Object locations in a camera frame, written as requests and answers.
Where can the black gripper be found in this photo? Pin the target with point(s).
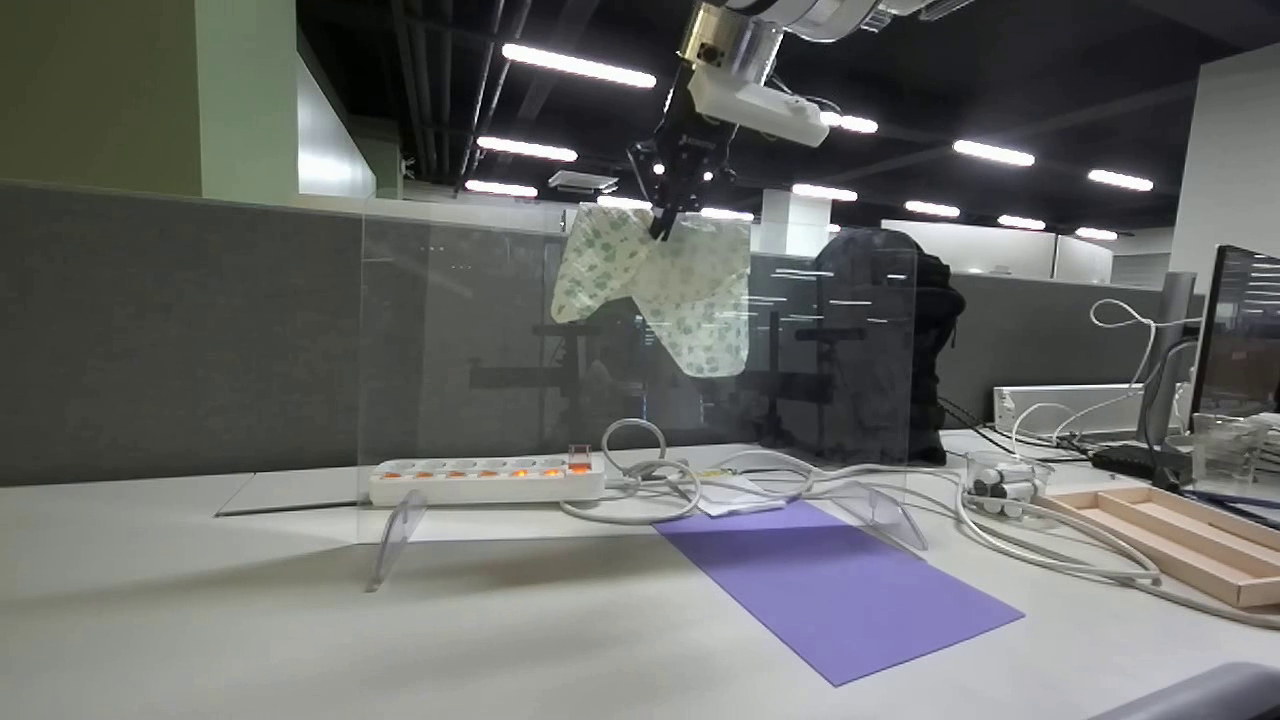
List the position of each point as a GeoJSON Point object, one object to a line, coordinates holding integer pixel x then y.
{"type": "Point", "coordinates": [682, 157]}

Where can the white cloth with green print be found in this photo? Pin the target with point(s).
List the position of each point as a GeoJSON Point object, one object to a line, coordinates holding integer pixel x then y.
{"type": "Point", "coordinates": [694, 285]}

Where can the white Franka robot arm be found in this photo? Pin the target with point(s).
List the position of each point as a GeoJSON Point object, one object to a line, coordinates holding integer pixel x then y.
{"type": "Point", "coordinates": [825, 13]}

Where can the ceiling strip light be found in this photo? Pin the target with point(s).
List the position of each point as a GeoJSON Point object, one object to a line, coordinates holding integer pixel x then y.
{"type": "Point", "coordinates": [994, 155]}
{"type": "Point", "coordinates": [524, 148]}
{"type": "Point", "coordinates": [502, 191]}
{"type": "Point", "coordinates": [1122, 182]}
{"type": "Point", "coordinates": [933, 211]}
{"type": "Point", "coordinates": [577, 67]}

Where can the clear acrylic screen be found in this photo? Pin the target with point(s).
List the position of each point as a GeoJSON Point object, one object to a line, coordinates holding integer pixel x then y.
{"type": "Point", "coordinates": [464, 362]}

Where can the dark office chair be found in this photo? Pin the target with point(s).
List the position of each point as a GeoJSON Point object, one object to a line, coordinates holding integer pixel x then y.
{"type": "Point", "coordinates": [880, 345]}

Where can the white paper sheet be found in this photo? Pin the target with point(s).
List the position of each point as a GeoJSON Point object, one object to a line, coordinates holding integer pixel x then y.
{"type": "Point", "coordinates": [725, 503]}

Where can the white power strip orange switches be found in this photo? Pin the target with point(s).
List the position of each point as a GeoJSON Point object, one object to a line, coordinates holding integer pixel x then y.
{"type": "Point", "coordinates": [480, 482]}

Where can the purple mat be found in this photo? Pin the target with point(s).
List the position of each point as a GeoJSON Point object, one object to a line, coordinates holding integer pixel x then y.
{"type": "Point", "coordinates": [832, 586]}

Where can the white power adapter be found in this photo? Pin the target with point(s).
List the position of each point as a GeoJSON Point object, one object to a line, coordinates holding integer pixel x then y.
{"type": "Point", "coordinates": [1001, 490]}

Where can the white flat box device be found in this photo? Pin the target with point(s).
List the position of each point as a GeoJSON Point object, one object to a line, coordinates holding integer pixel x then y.
{"type": "Point", "coordinates": [1067, 409]}

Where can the grey partition panel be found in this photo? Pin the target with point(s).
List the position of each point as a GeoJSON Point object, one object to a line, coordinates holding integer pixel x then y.
{"type": "Point", "coordinates": [172, 334]}

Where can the black computer monitor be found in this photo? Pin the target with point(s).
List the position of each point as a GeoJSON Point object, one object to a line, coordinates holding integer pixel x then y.
{"type": "Point", "coordinates": [1243, 334]}

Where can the wooden tray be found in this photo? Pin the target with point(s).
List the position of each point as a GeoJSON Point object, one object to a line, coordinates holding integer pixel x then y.
{"type": "Point", "coordinates": [1174, 533]}

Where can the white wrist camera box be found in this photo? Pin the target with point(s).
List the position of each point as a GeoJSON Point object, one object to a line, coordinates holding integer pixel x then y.
{"type": "Point", "coordinates": [757, 106]}

